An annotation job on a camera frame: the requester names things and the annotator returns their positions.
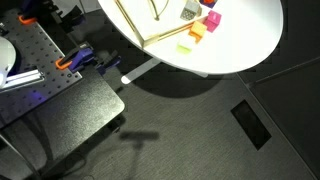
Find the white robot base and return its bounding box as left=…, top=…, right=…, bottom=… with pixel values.
left=0, top=37, right=16, bottom=88

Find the wooden tray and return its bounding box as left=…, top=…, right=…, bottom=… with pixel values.
left=115, top=0, right=206, bottom=47

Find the white table leg foot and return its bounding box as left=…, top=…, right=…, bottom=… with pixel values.
left=121, top=58, right=208, bottom=84

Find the light green cube block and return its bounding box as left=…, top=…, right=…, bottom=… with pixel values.
left=176, top=36, right=194, bottom=54

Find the orange cube block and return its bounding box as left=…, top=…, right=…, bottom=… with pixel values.
left=189, top=21, right=207, bottom=43

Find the blue orange clamp left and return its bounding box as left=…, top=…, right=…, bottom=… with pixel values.
left=55, top=42, right=95, bottom=73

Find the blue orange clamp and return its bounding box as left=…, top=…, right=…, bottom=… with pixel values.
left=55, top=42, right=95, bottom=73
left=18, top=0, right=64, bottom=26

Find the pink cube block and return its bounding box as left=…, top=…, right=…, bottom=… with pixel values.
left=204, top=11, right=222, bottom=32

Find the grey cube block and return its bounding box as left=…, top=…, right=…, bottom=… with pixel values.
left=180, top=0, right=200, bottom=20

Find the blue cube block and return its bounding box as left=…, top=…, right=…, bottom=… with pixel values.
left=199, top=0, right=218, bottom=8

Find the black floor hatch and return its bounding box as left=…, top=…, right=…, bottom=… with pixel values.
left=231, top=100, right=271, bottom=150

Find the round white table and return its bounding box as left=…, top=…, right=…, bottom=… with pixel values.
left=98, top=0, right=283, bottom=75

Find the black cart platform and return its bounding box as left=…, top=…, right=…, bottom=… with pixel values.
left=4, top=70, right=125, bottom=173

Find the black perforated breadboard plate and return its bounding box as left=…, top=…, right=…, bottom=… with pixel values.
left=0, top=9, right=82, bottom=128

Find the blue orange clamp right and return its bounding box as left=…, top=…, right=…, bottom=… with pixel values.
left=18, top=0, right=64, bottom=26

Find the aluminium extrusion rail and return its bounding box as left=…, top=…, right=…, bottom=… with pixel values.
left=0, top=69, right=45, bottom=90

